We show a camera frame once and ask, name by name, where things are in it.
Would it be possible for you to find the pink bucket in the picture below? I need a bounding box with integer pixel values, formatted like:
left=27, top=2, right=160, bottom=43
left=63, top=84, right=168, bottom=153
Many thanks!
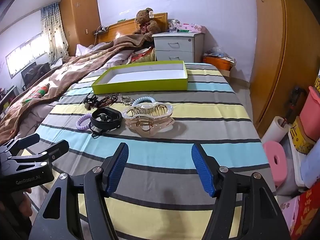
left=299, top=86, right=320, bottom=140

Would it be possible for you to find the pink tissue box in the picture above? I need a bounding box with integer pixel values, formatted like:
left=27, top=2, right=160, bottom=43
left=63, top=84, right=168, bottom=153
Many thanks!
left=180, top=23, right=205, bottom=33

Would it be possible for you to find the green shallow cardboard box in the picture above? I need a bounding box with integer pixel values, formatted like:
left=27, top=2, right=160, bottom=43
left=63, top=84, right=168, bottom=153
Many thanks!
left=91, top=60, right=188, bottom=95

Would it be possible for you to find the rose gold hair clip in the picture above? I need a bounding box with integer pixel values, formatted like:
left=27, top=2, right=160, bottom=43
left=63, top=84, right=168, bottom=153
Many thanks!
left=96, top=94, right=118, bottom=108

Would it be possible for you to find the rose gold hair claw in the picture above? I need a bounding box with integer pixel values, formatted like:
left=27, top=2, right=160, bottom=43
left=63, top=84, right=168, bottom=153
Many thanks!
left=122, top=101, right=175, bottom=138

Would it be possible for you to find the white paper roll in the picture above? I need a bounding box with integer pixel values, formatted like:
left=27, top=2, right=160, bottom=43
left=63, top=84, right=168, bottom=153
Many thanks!
left=261, top=116, right=289, bottom=144

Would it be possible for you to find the wooden headboard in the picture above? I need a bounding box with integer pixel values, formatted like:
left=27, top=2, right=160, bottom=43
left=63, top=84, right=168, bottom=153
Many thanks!
left=96, top=12, right=168, bottom=43

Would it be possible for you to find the pink floral box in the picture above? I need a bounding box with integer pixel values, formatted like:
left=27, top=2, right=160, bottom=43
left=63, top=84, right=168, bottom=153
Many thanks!
left=279, top=196, right=300, bottom=240

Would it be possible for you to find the dark metal object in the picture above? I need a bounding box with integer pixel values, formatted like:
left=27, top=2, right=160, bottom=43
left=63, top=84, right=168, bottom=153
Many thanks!
left=285, top=86, right=307, bottom=124

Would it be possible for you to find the person's left hand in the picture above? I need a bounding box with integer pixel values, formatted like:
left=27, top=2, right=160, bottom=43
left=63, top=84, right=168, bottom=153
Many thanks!
left=15, top=188, right=33, bottom=221

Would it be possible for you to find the purple spiral hair tie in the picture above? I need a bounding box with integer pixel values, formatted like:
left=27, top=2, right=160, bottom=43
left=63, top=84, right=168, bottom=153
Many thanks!
left=76, top=114, right=94, bottom=131

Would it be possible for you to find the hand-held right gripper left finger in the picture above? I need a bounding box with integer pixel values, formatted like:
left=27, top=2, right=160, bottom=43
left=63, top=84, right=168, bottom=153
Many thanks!
left=29, top=142, right=129, bottom=240

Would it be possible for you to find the striped bed sheet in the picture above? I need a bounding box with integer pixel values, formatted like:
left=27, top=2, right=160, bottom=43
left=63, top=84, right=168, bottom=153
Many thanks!
left=21, top=62, right=277, bottom=240

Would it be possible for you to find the narrow wooden wardrobe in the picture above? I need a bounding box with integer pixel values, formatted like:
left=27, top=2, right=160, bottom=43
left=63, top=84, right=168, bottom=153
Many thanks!
left=59, top=0, right=102, bottom=55

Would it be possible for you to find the blue spiral hair tie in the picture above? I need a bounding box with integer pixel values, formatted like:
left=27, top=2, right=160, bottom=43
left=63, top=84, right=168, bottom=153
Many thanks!
left=131, top=96, right=157, bottom=108

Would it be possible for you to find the brown blanket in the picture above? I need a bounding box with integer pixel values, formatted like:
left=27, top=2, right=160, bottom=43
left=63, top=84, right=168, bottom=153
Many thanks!
left=0, top=34, right=150, bottom=145

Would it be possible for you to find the white pillow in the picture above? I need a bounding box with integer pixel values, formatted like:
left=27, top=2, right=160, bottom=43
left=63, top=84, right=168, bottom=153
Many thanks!
left=76, top=44, right=94, bottom=55

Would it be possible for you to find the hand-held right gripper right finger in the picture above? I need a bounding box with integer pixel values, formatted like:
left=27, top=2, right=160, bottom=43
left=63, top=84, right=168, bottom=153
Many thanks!
left=191, top=143, right=290, bottom=240

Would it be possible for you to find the orange basin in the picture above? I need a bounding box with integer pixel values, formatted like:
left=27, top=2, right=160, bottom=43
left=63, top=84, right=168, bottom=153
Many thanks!
left=204, top=55, right=235, bottom=72

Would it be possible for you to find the large wooden wardrobe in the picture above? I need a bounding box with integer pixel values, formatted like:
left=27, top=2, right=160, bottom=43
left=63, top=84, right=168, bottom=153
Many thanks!
left=250, top=0, right=320, bottom=138

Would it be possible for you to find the white plastic bin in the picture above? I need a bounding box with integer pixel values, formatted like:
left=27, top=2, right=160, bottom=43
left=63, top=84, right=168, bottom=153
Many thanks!
left=287, top=127, right=308, bottom=188

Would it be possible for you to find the black beaded hair tie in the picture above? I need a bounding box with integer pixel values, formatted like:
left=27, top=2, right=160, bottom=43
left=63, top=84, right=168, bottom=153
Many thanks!
left=80, top=92, right=100, bottom=112

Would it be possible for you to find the clear plastic bag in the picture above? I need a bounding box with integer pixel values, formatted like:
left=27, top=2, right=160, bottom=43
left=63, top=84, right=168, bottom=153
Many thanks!
left=204, top=46, right=237, bottom=61

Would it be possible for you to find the yellow patterned pillow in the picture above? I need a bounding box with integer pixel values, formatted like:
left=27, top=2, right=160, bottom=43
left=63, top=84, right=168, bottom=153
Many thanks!
left=130, top=47, right=157, bottom=63

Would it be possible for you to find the red printed box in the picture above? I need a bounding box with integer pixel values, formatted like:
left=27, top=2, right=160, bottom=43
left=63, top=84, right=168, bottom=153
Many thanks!
left=291, top=187, right=320, bottom=240

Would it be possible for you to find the spotted curtain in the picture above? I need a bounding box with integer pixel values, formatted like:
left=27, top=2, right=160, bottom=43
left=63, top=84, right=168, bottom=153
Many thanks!
left=40, top=2, right=69, bottom=65

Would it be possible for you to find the window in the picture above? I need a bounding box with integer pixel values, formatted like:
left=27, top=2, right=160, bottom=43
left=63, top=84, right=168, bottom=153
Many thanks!
left=5, top=32, right=48, bottom=79

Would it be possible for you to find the dark bag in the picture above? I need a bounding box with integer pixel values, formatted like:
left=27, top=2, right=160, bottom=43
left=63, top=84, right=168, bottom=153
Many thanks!
left=21, top=62, right=50, bottom=90

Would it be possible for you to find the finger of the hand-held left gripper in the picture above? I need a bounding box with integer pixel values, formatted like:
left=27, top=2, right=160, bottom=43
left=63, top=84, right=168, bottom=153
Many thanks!
left=0, top=133, right=41, bottom=160
left=7, top=140, right=70, bottom=173

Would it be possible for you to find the brown teddy bear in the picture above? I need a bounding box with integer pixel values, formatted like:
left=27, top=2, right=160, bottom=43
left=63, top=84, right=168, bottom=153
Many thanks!
left=132, top=8, right=162, bottom=42

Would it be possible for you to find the yellow printed box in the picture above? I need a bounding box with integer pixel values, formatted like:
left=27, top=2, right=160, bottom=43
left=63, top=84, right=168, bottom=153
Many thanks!
left=291, top=116, right=317, bottom=155

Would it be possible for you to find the white nightstand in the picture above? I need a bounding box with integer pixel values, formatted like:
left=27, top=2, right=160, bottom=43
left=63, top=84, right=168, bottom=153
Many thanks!
left=152, top=31, right=204, bottom=63

